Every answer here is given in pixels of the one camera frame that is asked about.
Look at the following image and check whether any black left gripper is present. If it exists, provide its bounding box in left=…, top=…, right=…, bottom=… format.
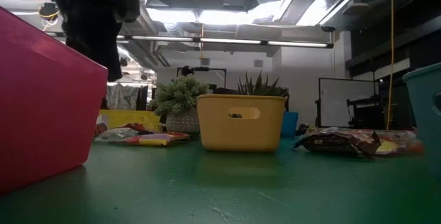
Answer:
left=65, top=13, right=123, bottom=82

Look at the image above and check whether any hanging patterned cloth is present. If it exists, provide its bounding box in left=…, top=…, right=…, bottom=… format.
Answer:
left=105, top=83, right=150, bottom=112

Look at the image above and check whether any red Skittles packet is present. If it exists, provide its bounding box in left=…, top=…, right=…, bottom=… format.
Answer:
left=119, top=123, right=163, bottom=134

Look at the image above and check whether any yellow Sour Patch packet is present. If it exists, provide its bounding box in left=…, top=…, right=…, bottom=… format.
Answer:
left=120, top=131, right=191, bottom=147
left=373, top=130, right=425, bottom=156

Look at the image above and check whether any white board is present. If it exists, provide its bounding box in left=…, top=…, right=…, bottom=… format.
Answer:
left=316, top=77, right=380, bottom=129

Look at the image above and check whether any black machine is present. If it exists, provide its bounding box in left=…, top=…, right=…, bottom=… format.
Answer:
left=346, top=94, right=387, bottom=130

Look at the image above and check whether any black ceiling fixture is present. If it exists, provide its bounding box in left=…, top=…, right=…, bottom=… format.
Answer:
left=37, top=2, right=61, bottom=22

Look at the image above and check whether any red plastic bin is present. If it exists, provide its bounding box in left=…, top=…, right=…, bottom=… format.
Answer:
left=0, top=6, right=110, bottom=196

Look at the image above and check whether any teal plastic bin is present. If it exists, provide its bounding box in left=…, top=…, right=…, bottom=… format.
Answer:
left=402, top=61, right=441, bottom=179

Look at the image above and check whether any long ceiling light bar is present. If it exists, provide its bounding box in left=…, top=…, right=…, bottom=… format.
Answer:
left=116, top=34, right=334, bottom=49

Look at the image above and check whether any mixed succulent potted plant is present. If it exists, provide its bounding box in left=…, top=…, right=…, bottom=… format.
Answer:
left=236, top=71, right=291, bottom=113

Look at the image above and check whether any black stand frame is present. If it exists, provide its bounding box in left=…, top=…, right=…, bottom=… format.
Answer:
left=176, top=65, right=227, bottom=90

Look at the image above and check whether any round pale green plant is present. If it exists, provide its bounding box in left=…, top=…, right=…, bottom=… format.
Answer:
left=147, top=74, right=210, bottom=136

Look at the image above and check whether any orange plastic bin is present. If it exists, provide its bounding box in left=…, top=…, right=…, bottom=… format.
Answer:
left=196, top=94, right=288, bottom=154

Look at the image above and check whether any yellow mesh basket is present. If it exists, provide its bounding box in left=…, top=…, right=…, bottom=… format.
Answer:
left=99, top=109, right=162, bottom=132

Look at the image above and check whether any clear candy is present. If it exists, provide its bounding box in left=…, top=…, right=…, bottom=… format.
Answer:
left=296, top=123, right=320, bottom=136
left=93, top=127, right=141, bottom=143

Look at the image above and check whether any brown wrapped candy bar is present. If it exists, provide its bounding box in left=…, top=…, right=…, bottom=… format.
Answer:
left=291, top=127, right=382, bottom=159

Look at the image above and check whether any blue plastic bin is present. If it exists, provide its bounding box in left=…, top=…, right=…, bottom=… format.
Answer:
left=280, top=111, right=299, bottom=138

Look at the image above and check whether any green table mat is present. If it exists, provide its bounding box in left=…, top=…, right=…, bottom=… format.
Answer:
left=0, top=132, right=441, bottom=224

